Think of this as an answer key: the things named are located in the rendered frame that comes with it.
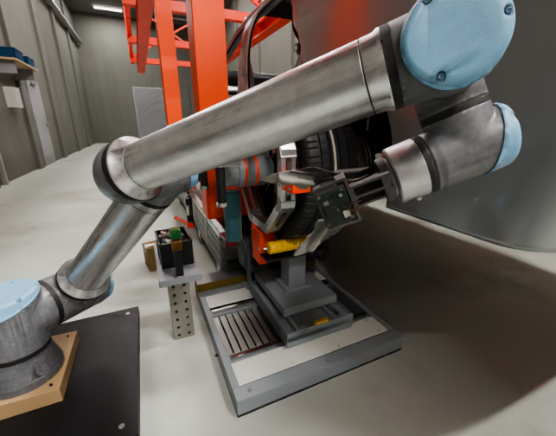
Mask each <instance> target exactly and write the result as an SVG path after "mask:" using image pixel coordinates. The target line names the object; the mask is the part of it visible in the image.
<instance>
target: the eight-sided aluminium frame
mask: <svg viewBox="0 0 556 436"><path fill-rule="evenodd" d="M275 149H276V152H277V157H278V172H282V171H285V170H286V160H287V170H295V169H296V157H297V153H296V147H295V143H290V144H286V145H283V146H280V147H278V148H275ZM246 188H248V190H249V194H250V197H251V199H252V204H251V202H250V199H249V195H248V193H247V190H246ZM240 189H241V193H242V195H243V198H244V202H245V205H246V210H247V213H248V214H247V215H248V217H249V219H250V221H252V222H253V223H254V224H255V225H256V226H258V227H259V228H260V229H261V230H262V231H263V232H264V233H266V234H269V233H275V232H278V231H279V230H280V229H281V227H282V226H283V224H284V223H285V221H286V220H287V218H288V217H289V215H290V214H291V212H292V211H293V210H294V208H295V203H296V199H295V194H292V193H289V192H287V191H286V196H285V190H283V189H282V183H278V199H277V204H276V206H275V207H274V209H273V211H272V212H271V214H270V216H269V217H268V216H267V215H265V214H264V213H262V211H261V210H260V206H259V202H258V199H257V196H256V194H255V190H254V187H253V186H249V187H240ZM252 205H253V207H254V209H252Z"/></svg>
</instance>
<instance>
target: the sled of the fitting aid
mask: <svg viewBox="0 0 556 436"><path fill-rule="evenodd" d="M250 293H251V294H252V296H253V297H254V299H255V300H256V302H257V303H258V305H259V307H260V308H261V310H262V311H263V312H264V313H265V315H266V317H267V318H268V320H269V321H270V323H271V324H272V326H273V328H274V329H275V331H276V332H277V333H278V335H279V336H280V338H281V339H282V341H283V342H284V344H285V346H286V347H287V349H288V348H290V347H293V346H296V345H299V344H300V343H305V342H308V341H310V340H313V339H316V338H319V337H323V336H326V335H328V334H330V333H333V332H336V331H339V330H343V329H346V328H348V327H351V326H352V323H353V314H354V313H353V312H352V311H350V310H349V309H348V308H347V307H346V306H345V305H343V304H342V303H341V302H340V301H339V300H338V299H336V302H334V303H331V304H328V305H323V306H320V307H317V308H314V309H310V310H307V311H302V312H299V313H296V314H293V315H290V316H287V317H284V316H283V315H282V313H281V312H280V311H279V309H278V308H277V306H276V305H275V304H274V303H273V302H272V301H271V299H270V298H269V297H268V295H267V294H266V293H265V291H264V290H263V288H262V287H261V286H260V284H259V283H258V281H257V280H252V281H250Z"/></svg>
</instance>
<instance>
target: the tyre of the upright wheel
mask: <svg viewBox="0 0 556 436"><path fill-rule="evenodd" d="M331 131H332V134H333V138H334V142H335V147H336V165H337V170H345V169H354V168H358V167H357V166H358V159H357V157H358V156H357V150H356V149H357V148H356V142H355V136H354V133H353V129H352V128H351V124H347V125H343V126H340V127H337V128H335V129H332V130H331ZM296 143H297V151H298V157H299V167H300V169H302V168H307V167H318V168H322V169H324V170H327V171H335V160H334V152H333V144H332V140H331V136H330V133H329V131H325V132H322V133H319V134H317V135H314V136H311V137H308V138H304V139H301V140H298V141H296ZM318 184H319V183H315V185H310V192H308V193H299V194H298V197H297V204H296V207H295V209H294V211H293V213H292V215H291V217H290V218H289V220H288V221H286V222H285V223H284V224H283V226H282V227H281V229H280V230H279V231H278V232H275V235H276V236H278V237H280V238H284V239H290V238H295V237H300V236H305V235H308V234H311V233H312V232H313V231H314V229H315V224H316V222H317V221H318V220H319V219H322V215H321V213H320V210H319V208H318V206H317V204H316V200H315V197H314V196H313V194H314V192H316V191H314V192H313V191H312V189H313V188H314V187H316V186H318ZM253 187H254V190H255V194H256V196H257V199H258V202H259V206H260V210H261V211H262V213H264V214H265V215H267V216H268V217H269V215H268V214H267V213H266V212H265V209H264V207H263V205H262V202H261V201H260V198H259V192H258V189H257V186H253Z"/></svg>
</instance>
